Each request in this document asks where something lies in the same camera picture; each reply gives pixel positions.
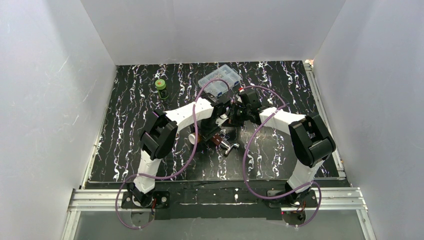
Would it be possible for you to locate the red weekly pill organizer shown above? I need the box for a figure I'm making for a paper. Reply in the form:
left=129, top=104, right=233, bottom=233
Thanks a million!
left=210, top=134, right=231, bottom=148

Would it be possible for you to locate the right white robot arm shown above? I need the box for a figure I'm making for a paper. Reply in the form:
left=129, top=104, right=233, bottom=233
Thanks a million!
left=228, top=85, right=337, bottom=204

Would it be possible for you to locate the white pill bottle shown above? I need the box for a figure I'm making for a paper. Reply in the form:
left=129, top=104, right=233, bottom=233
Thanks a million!
left=188, top=133, right=200, bottom=145

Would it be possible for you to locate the chrome metal faucet fitting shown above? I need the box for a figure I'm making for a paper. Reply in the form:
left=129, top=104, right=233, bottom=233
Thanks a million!
left=219, top=140, right=240, bottom=157

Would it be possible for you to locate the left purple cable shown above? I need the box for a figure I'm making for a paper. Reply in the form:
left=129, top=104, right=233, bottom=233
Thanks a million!
left=114, top=78, right=233, bottom=231

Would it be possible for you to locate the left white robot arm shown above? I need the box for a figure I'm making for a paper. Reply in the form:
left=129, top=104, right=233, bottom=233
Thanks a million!
left=127, top=93, right=231, bottom=208

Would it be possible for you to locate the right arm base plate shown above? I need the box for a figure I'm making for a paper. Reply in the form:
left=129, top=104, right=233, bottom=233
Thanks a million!
left=264, top=189, right=322, bottom=229

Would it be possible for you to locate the aluminium frame rail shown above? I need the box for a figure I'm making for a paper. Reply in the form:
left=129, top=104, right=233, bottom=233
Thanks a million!
left=62, top=60, right=376, bottom=240

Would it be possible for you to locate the green capped dark bottle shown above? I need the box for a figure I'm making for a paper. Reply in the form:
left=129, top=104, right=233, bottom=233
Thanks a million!
left=154, top=79, right=169, bottom=100

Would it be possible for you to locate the clear plastic compartment box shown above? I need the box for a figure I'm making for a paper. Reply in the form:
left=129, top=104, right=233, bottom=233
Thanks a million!
left=198, top=64, right=242, bottom=98

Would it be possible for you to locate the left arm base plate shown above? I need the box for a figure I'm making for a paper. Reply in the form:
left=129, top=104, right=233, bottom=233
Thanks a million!
left=120, top=190, right=171, bottom=227

